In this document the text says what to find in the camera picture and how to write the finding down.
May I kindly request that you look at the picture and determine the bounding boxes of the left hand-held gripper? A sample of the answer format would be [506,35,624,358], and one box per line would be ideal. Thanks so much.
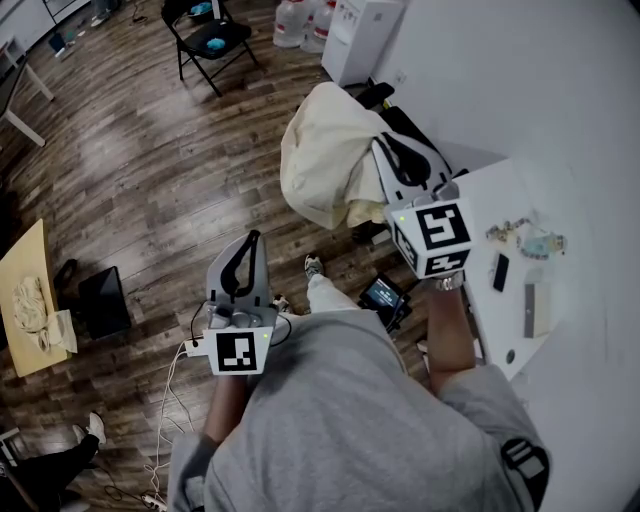
[201,229,280,377]

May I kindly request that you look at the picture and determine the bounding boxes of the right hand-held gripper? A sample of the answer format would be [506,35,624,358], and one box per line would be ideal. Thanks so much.
[369,130,476,281]

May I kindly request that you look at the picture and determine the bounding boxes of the black mesh office chair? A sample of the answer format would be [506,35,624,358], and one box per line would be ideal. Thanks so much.
[349,81,472,247]

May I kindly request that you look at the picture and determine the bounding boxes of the cream clothes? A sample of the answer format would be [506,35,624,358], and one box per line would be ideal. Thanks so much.
[279,81,397,232]

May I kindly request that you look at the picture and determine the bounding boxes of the person's left forearm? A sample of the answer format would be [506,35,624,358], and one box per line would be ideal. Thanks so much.
[203,372,250,447]

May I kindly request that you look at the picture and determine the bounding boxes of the person's right forearm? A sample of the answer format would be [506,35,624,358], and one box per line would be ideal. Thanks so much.
[426,287,477,395]

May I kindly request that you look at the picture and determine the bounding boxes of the black swivel chair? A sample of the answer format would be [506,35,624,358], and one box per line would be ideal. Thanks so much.
[53,258,80,297]

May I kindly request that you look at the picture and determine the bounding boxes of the black folding chair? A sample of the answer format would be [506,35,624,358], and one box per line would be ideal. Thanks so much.
[160,0,262,99]

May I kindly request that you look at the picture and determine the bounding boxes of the person's cream trouser leg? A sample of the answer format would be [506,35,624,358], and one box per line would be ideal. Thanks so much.
[305,272,362,317]

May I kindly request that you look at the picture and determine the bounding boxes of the silver wristwatch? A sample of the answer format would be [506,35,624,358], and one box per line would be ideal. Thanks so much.
[431,271,467,295]

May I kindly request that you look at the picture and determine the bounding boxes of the black device lit screen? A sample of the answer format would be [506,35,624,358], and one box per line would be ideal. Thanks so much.
[358,271,415,332]

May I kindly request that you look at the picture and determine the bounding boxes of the white water dispenser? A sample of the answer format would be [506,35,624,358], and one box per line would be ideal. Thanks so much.
[320,0,407,88]

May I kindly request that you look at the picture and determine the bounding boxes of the black smartphone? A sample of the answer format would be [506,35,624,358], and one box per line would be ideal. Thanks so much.
[491,252,511,294]

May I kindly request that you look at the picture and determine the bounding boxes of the teal beaded toy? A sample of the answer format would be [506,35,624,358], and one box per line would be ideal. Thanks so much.
[516,223,570,262]

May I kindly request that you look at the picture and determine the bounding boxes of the clear water jug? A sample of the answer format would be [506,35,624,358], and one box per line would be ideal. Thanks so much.
[273,0,308,50]
[300,0,337,56]

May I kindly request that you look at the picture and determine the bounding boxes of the white desk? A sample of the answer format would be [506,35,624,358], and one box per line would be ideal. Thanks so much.
[451,158,569,382]

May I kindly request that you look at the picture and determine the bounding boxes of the person's grey t-shirt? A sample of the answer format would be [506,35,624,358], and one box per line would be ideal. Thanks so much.
[167,308,552,512]

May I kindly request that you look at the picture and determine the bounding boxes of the cream cloth bag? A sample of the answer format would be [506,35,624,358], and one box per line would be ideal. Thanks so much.
[36,308,80,355]

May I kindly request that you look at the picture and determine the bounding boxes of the white box grey edge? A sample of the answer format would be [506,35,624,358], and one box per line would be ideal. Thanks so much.
[522,266,557,341]

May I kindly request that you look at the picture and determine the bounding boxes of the cream cloth pile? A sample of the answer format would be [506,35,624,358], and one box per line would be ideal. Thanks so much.
[11,275,57,347]

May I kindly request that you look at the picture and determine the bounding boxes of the yellow wooden table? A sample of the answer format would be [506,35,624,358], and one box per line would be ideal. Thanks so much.
[0,217,72,379]

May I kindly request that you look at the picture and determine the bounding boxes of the dark table white legs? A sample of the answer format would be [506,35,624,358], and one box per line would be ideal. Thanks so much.
[0,33,56,149]

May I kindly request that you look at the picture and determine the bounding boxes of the white cable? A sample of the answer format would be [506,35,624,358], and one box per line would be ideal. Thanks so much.
[143,338,209,506]

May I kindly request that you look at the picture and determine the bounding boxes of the black floor cable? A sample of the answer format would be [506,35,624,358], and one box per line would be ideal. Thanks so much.
[98,463,147,502]

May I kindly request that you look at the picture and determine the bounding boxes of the black strap buckle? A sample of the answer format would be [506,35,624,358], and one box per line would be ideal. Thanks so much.
[499,438,552,512]

